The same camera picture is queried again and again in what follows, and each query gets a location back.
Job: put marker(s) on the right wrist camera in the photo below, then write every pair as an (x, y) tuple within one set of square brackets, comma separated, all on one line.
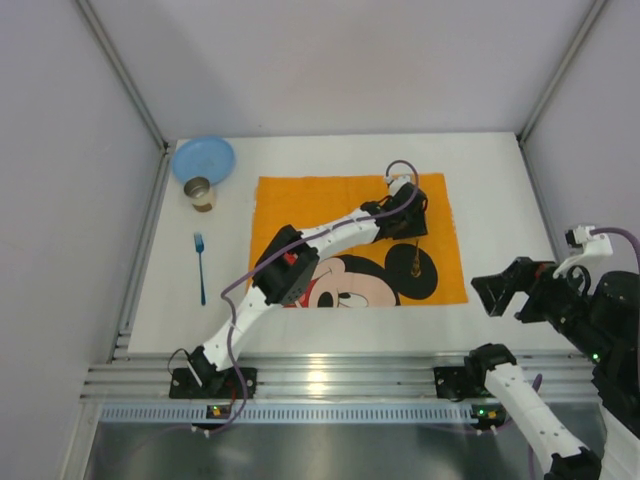
[(587, 249)]

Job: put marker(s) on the vertical aluminium frame post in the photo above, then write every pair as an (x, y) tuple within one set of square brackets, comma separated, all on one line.
[(595, 11), (102, 38)]

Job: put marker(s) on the blue plastic fork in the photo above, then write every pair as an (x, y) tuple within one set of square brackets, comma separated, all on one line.
[(199, 248)]

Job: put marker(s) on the blue plastic plate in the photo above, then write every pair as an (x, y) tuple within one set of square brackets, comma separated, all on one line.
[(209, 157)]

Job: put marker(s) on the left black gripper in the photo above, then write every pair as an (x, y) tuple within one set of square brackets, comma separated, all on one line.
[(413, 218)]

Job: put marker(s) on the gold metal spoon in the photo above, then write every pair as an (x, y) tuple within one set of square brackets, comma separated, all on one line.
[(416, 263)]

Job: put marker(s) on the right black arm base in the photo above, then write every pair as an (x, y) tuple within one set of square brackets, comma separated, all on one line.
[(455, 384)]

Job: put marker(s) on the orange Mickey Mouse placemat cloth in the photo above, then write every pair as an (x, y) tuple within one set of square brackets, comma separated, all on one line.
[(369, 275)]

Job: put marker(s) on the right vertical aluminium frame post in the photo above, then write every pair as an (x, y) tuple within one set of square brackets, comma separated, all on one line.
[(595, 11)]

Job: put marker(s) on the cream metal cup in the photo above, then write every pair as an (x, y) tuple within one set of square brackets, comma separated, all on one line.
[(200, 193)]

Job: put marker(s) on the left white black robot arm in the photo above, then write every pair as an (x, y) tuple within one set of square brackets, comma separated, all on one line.
[(284, 270)]

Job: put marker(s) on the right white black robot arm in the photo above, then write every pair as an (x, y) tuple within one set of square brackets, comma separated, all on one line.
[(601, 322)]

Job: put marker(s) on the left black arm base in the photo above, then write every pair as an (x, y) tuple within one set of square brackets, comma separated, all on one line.
[(224, 385)]

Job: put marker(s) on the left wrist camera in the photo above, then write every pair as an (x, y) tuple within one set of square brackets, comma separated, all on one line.
[(395, 183)]

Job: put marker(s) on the left vertical aluminium frame post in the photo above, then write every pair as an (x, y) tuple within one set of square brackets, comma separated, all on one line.
[(102, 38)]

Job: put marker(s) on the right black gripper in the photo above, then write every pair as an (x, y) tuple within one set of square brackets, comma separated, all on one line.
[(521, 293)]

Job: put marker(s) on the slotted white cable duct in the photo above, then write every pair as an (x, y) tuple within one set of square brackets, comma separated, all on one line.
[(298, 413)]

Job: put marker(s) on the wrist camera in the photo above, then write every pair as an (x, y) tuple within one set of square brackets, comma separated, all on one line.
[(587, 249), (395, 183)]

